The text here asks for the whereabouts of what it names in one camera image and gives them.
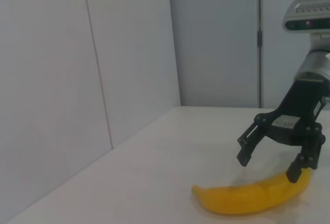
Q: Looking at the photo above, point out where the yellow banana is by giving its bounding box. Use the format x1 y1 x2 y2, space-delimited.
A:
191 167 312 214

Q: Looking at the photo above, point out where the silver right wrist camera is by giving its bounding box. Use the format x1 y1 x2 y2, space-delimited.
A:
283 0 330 33

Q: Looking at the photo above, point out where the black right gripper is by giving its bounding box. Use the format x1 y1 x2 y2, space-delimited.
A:
236 79 330 184

